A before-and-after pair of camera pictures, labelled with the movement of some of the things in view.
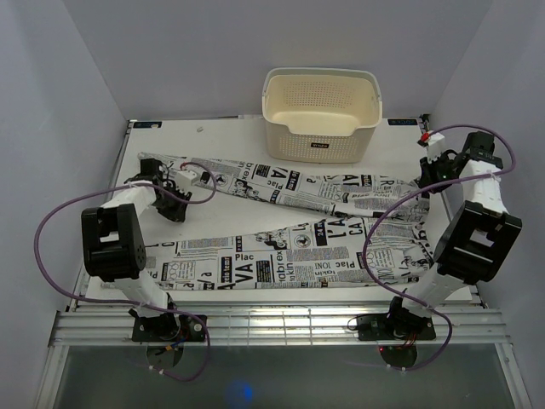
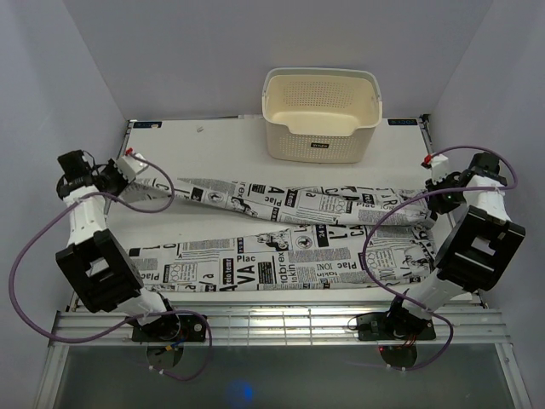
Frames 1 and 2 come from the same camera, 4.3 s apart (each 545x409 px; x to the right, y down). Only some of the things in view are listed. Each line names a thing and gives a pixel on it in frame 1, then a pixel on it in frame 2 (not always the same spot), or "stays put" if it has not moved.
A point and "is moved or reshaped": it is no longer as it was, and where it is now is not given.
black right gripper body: x=438 y=170 → x=447 y=202
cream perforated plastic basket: x=320 y=115 stays put
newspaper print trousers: x=392 y=252 is moved or reshaped
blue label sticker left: x=146 y=124 stays put
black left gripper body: x=169 y=207 → x=111 y=178
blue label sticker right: x=403 y=122 stays put
